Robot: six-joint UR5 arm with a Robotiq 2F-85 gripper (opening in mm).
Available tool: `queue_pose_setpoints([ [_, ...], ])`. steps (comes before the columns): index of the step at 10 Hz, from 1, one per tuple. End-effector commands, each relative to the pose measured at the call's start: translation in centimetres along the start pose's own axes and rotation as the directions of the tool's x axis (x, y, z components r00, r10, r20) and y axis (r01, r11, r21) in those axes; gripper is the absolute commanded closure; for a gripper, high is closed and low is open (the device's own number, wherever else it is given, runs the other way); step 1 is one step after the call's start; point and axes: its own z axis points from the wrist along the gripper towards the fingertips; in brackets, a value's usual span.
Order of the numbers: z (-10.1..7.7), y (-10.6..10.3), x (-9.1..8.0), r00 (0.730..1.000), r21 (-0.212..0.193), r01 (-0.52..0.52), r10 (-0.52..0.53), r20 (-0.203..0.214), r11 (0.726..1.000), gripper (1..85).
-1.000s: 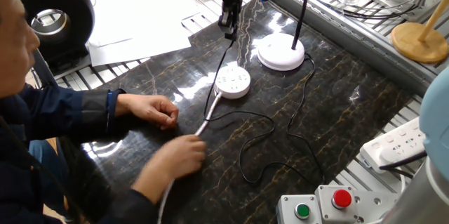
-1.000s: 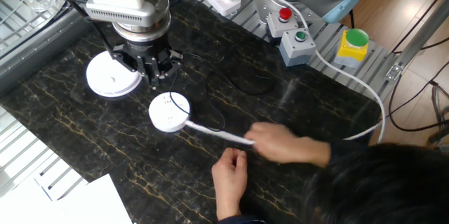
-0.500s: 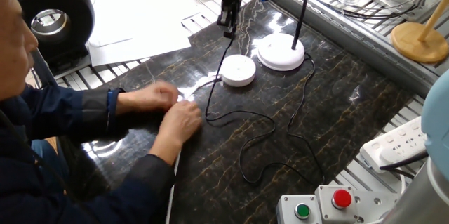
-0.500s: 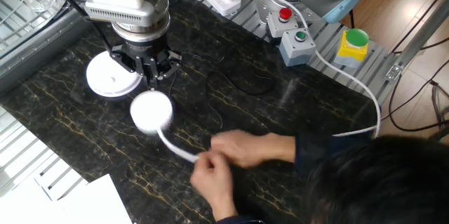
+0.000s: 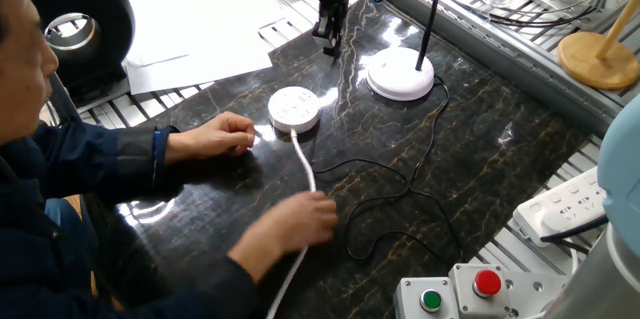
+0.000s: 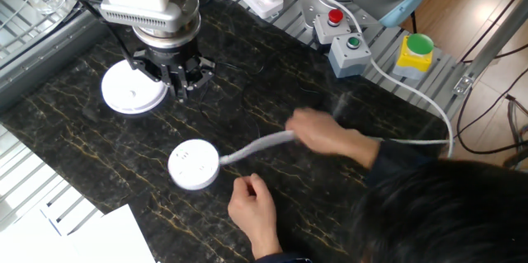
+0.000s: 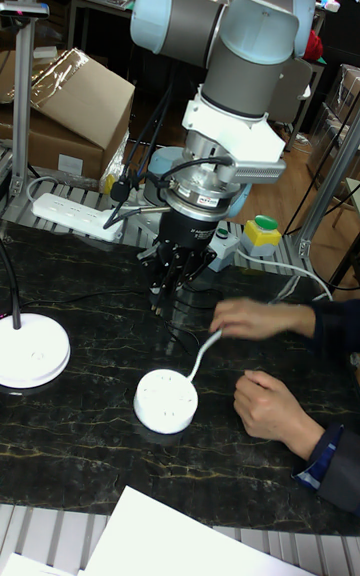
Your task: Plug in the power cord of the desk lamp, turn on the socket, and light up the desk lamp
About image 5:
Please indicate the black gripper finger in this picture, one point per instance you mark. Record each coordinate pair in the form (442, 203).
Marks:
(339, 24)
(325, 26)

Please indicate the round white power socket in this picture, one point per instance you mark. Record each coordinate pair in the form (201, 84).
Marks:
(293, 106)

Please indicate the person's right forearm navy sleeve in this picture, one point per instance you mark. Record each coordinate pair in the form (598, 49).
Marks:
(220, 289)

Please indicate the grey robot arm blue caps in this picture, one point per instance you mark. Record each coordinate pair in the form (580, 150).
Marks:
(620, 169)

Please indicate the person's left forearm navy sleeve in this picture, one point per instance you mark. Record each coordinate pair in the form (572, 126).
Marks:
(140, 159)

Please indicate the white rectangular power strip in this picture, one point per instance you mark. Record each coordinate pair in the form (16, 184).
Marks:
(560, 199)

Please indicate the person's left hand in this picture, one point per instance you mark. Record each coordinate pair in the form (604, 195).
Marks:
(225, 134)

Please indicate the person's right hand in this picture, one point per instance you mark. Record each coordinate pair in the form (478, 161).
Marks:
(300, 221)

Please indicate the white paper sheet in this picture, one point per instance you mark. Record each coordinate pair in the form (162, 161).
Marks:
(200, 9)
(200, 64)

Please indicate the wooden round stand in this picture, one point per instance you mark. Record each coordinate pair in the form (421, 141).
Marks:
(595, 64)

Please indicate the grey box green button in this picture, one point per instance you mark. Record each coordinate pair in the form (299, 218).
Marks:
(410, 304)

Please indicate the person's head black hair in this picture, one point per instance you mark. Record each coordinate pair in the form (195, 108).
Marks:
(25, 69)

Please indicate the grey box red button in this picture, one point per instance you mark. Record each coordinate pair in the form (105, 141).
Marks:
(475, 304)

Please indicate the person's torso navy jacket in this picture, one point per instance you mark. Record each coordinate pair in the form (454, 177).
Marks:
(40, 239)

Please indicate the grey metal table rail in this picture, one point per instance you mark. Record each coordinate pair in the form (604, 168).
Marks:
(500, 59)

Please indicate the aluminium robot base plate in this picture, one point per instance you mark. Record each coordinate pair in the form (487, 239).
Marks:
(530, 291)

